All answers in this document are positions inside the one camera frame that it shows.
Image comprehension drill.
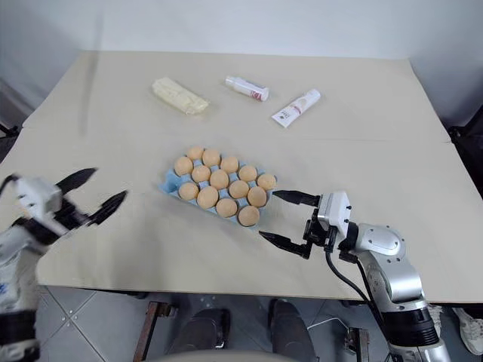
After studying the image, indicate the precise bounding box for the white bottle with red label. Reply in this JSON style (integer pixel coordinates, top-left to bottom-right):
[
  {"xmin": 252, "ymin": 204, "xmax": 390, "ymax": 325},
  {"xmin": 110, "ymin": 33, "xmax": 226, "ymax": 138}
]
[{"xmin": 225, "ymin": 75, "xmax": 270, "ymax": 102}]

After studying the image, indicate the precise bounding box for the black stand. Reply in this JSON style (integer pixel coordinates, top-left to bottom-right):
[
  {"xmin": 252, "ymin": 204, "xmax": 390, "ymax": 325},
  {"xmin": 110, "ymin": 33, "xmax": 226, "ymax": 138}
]
[
  {"xmin": 0, "ymin": 87, "xmax": 24, "ymax": 161},
  {"xmin": 447, "ymin": 109, "xmax": 483, "ymax": 193}
]

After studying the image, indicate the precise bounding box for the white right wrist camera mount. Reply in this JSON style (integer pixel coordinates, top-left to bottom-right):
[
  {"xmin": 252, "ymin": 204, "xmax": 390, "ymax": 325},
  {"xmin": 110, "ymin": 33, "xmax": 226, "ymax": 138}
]
[{"xmin": 316, "ymin": 191, "xmax": 354, "ymax": 237}]

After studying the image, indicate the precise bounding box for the dark rounded shape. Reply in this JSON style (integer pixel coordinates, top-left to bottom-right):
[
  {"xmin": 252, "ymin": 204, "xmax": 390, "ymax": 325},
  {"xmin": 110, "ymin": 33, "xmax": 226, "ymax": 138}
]
[
  {"xmin": 180, "ymin": 308, "xmax": 232, "ymax": 357},
  {"xmin": 267, "ymin": 298, "xmax": 316, "ymax": 362}
]

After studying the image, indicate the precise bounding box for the rusty metal table bracket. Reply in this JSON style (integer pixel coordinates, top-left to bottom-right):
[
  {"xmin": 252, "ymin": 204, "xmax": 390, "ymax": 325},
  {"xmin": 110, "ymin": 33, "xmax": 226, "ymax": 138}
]
[
  {"xmin": 346, "ymin": 327, "xmax": 371, "ymax": 362},
  {"xmin": 132, "ymin": 300, "xmax": 179, "ymax": 362}
]

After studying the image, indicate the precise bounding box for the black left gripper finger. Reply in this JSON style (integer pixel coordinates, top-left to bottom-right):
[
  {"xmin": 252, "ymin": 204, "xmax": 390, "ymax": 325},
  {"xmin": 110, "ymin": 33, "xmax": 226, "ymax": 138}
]
[
  {"xmin": 56, "ymin": 167, "xmax": 100, "ymax": 197},
  {"xmin": 90, "ymin": 190, "xmax": 129, "ymax": 225}
]

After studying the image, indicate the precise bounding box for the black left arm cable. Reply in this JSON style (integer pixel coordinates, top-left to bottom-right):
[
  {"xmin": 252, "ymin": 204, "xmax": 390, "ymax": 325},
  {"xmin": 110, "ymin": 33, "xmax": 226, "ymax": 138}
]
[{"xmin": 0, "ymin": 173, "xmax": 20, "ymax": 195}]

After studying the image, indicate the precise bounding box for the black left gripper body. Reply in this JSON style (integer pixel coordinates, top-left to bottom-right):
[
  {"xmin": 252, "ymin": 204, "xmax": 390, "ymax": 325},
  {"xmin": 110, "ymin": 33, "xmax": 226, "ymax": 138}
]
[{"xmin": 51, "ymin": 196, "xmax": 95, "ymax": 237}]

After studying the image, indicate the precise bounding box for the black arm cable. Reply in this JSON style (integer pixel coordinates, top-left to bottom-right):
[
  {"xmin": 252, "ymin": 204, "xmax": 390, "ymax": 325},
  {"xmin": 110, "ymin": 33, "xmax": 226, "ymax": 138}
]
[
  {"xmin": 324, "ymin": 241, "xmax": 401, "ymax": 362},
  {"xmin": 0, "ymin": 173, "xmax": 20, "ymax": 195}
]

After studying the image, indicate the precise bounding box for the white sneaker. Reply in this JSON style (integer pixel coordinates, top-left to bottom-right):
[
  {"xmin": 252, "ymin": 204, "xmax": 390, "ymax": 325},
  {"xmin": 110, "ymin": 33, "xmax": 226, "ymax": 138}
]
[{"xmin": 451, "ymin": 306, "xmax": 483, "ymax": 356}]

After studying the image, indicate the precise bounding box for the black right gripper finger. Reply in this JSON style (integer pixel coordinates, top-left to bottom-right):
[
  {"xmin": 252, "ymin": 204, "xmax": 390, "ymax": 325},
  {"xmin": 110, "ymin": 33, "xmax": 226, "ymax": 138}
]
[
  {"xmin": 272, "ymin": 190, "xmax": 322, "ymax": 208},
  {"xmin": 258, "ymin": 232, "xmax": 313, "ymax": 261}
]

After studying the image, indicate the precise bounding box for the pale yellow plastic packet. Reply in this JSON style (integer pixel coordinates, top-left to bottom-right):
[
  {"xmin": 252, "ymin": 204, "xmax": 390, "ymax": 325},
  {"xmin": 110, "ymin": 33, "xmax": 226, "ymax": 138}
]
[{"xmin": 151, "ymin": 76, "xmax": 211, "ymax": 116}]

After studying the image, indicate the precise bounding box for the blue egg carton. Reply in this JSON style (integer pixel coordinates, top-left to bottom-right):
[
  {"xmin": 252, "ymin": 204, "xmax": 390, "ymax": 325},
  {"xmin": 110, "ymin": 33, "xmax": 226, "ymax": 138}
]
[{"xmin": 157, "ymin": 151, "xmax": 279, "ymax": 231}]

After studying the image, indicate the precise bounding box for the white squeeze tube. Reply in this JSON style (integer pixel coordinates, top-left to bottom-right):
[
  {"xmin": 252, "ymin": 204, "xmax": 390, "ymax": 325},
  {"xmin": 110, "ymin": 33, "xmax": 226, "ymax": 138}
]
[{"xmin": 271, "ymin": 88, "xmax": 322, "ymax": 130}]

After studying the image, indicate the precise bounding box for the white floor cable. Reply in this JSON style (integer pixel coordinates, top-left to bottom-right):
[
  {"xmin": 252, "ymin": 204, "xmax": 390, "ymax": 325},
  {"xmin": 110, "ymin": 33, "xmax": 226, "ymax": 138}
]
[{"xmin": 306, "ymin": 318, "xmax": 343, "ymax": 333}]

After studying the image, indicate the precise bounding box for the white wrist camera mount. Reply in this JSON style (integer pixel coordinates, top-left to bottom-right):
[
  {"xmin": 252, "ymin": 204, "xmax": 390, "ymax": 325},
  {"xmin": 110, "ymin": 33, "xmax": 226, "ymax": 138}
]
[
  {"xmin": 316, "ymin": 191, "xmax": 354, "ymax": 237},
  {"xmin": 14, "ymin": 176, "xmax": 65, "ymax": 235}
]

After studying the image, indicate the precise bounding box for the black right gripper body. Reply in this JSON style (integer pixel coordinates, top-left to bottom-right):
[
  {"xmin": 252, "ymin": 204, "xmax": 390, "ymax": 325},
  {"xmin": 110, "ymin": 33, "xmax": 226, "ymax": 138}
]
[{"xmin": 303, "ymin": 206, "xmax": 337, "ymax": 251}]

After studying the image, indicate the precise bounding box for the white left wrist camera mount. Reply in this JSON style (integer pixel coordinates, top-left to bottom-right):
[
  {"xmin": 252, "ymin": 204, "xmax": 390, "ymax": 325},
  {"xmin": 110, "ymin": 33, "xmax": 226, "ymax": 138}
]
[{"xmin": 14, "ymin": 176, "xmax": 65, "ymax": 235}]

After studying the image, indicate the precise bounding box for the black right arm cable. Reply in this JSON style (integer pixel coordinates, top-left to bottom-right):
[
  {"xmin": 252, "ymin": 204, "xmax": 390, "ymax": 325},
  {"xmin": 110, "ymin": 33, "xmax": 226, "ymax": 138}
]
[{"xmin": 324, "ymin": 241, "xmax": 401, "ymax": 362}]

